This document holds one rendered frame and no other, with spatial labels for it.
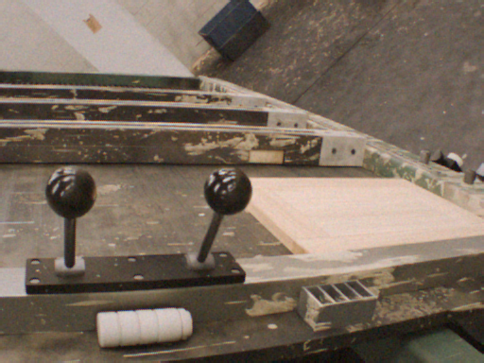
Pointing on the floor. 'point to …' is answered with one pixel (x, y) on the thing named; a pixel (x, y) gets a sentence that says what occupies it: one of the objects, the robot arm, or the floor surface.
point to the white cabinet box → (108, 36)
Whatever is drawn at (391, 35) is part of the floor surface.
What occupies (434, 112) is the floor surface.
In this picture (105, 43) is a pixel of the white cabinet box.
